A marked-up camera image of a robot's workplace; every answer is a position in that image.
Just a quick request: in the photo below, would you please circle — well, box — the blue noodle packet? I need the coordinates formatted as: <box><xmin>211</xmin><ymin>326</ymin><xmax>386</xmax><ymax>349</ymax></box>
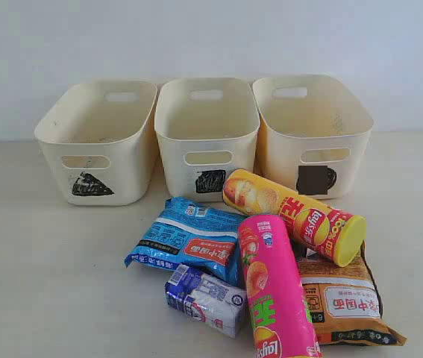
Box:
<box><xmin>124</xmin><ymin>197</ymin><xmax>245</xmax><ymax>287</ymax></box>

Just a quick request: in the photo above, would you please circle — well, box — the yellow Lays chips can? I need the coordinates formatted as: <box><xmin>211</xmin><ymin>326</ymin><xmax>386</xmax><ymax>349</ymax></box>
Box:
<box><xmin>223</xmin><ymin>169</ymin><xmax>367</xmax><ymax>267</ymax></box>

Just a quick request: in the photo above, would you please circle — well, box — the blue white milk carton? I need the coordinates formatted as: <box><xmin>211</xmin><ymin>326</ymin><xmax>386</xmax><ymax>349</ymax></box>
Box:
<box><xmin>165</xmin><ymin>264</ymin><xmax>247</xmax><ymax>338</ymax></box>

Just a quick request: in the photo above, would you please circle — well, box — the pink Lays chips can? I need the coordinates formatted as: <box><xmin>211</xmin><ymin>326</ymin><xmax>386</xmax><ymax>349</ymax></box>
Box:
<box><xmin>238</xmin><ymin>214</ymin><xmax>323</xmax><ymax>357</ymax></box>

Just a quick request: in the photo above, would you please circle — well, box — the orange noodle packet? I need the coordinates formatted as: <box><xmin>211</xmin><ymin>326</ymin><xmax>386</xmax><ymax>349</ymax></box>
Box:
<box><xmin>292</xmin><ymin>243</ymin><xmax>407</xmax><ymax>346</ymax></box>

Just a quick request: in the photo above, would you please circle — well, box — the cream bin square mark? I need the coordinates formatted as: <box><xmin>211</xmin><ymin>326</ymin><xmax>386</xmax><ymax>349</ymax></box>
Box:
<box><xmin>154</xmin><ymin>78</ymin><xmax>260</xmax><ymax>202</ymax></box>

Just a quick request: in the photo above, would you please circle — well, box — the cream bin circle mark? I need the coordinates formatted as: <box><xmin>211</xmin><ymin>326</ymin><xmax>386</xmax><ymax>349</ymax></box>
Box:
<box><xmin>251</xmin><ymin>75</ymin><xmax>374</xmax><ymax>199</ymax></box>

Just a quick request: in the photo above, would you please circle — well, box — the cream bin triangle mark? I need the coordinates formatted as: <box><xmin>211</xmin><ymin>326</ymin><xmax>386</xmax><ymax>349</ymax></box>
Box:
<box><xmin>34</xmin><ymin>80</ymin><xmax>159</xmax><ymax>206</ymax></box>

